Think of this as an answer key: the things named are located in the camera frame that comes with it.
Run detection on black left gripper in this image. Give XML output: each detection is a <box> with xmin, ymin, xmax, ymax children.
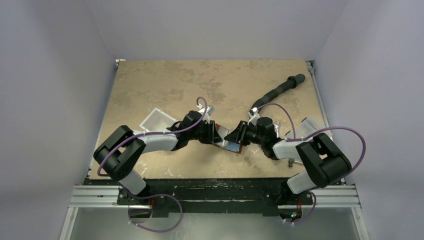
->
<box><xmin>188</xmin><ymin>119</ymin><xmax>222</xmax><ymax>144</ymax></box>

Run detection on brown leather card holder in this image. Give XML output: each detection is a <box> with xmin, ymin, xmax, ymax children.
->
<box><xmin>213</xmin><ymin>123</ymin><xmax>243</xmax><ymax>154</ymax></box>

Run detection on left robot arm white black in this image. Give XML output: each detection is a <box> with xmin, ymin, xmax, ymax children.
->
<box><xmin>93</xmin><ymin>110</ymin><xmax>223</xmax><ymax>205</ymax></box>

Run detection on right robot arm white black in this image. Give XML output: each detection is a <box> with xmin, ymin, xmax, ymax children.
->
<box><xmin>224</xmin><ymin>117</ymin><xmax>352</xmax><ymax>204</ymax></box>

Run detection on small silver wrench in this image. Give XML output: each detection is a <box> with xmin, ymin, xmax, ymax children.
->
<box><xmin>274</xmin><ymin>122</ymin><xmax>281</xmax><ymax>130</ymax></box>

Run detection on clear plastic bin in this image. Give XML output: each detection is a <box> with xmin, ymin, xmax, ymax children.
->
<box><xmin>139</xmin><ymin>107</ymin><xmax>177</xmax><ymax>132</ymax></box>

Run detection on small dark metal tool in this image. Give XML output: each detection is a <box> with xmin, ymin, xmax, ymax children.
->
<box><xmin>287</xmin><ymin>158</ymin><xmax>295</xmax><ymax>168</ymax></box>

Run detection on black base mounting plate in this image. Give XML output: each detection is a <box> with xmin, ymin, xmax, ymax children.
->
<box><xmin>82</xmin><ymin>177</ymin><xmax>316</xmax><ymax>218</ymax></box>

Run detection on clear plastic screw organizer box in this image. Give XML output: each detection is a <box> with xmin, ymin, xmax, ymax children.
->
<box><xmin>283</xmin><ymin>116</ymin><xmax>326</xmax><ymax>141</ymax></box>

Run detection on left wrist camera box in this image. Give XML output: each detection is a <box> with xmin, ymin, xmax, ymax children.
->
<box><xmin>197</xmin><ymin>103</ymin><xmax>215</xmax><ymax>117</ymax></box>

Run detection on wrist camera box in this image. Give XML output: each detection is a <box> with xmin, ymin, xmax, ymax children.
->
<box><xmin>248</xmin><ymin>108</ymin><xmax>261</xmax><ymax>126</ymax></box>
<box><xmin>197</xmin><ymin>103</ymin><xmax>215</xmax><ymax>117</ymax></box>

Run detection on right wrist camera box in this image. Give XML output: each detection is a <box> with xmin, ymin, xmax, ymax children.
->
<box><xmin>248</xmin><ymin>108</ymin><xmax>261</xmax><ymax>126</ymax></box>

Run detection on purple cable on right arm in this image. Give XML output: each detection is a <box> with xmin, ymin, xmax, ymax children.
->
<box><xmin>253</xmin><ymin>102</ymin><xmax>367</xmax><ymax>226</ymax></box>

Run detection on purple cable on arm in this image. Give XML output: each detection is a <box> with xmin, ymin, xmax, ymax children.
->
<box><xmin>96</xmin><ymin>96</ymin><xmax>209</xmax><ymax>233</ymax></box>
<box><xmin>253</xmin><ymin>102</ymin><xmax>367</xmax><ymax>226</ymax></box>

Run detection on dark grey corrugated hose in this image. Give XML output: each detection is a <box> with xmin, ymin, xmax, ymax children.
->
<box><xmin>250</xmin><ymin>73</ymin><xmax>306</xmax><ymax>112</ymax></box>

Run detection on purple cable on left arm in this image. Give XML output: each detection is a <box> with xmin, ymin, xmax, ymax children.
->
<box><xmin>96</xmin><ymin>96</ymin><xmax>209</xmax><ymax>233</ymax></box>

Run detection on aluminium rail at table edge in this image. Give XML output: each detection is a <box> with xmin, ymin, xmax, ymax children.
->
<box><xmin>305</xmin><ymin>60</ymin><xmax>347</xmax><ymax>186</ymax></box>

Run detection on aluminium front frame rail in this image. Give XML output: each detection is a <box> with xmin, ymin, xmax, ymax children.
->
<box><xmin>68</xmin><ymin>185</ymin><xmax>361</xmax><ymax>209</ymax></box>

